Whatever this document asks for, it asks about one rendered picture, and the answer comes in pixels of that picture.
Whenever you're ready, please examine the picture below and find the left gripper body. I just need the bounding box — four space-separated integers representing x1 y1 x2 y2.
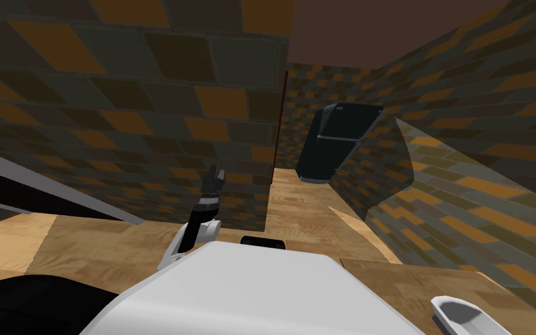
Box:
198 179 224 204

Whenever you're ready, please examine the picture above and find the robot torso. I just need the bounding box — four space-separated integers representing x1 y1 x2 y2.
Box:
78 235 427 335

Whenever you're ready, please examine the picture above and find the black refrigerator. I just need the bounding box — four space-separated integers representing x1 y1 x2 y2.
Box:
295 102 385 184

